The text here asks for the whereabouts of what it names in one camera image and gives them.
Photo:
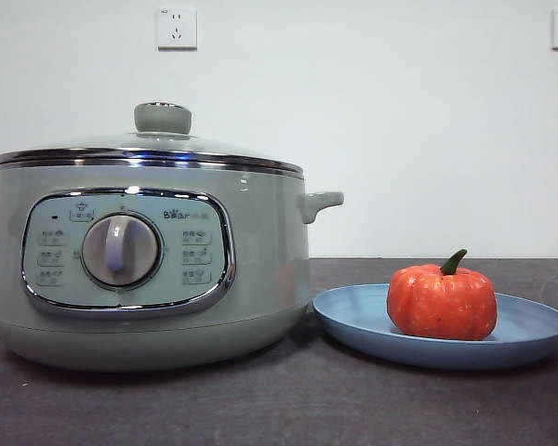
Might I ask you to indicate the pale green electric steamer pot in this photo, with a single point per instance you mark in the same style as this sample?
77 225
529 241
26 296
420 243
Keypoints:
260 260

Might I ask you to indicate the glass lid with green knob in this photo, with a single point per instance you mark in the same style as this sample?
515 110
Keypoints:
163 117

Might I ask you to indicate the blue round plate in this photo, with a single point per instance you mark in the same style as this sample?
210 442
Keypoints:
349 316

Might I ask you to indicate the orange pumpkin with green stem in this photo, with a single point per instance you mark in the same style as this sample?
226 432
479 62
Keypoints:
442 302

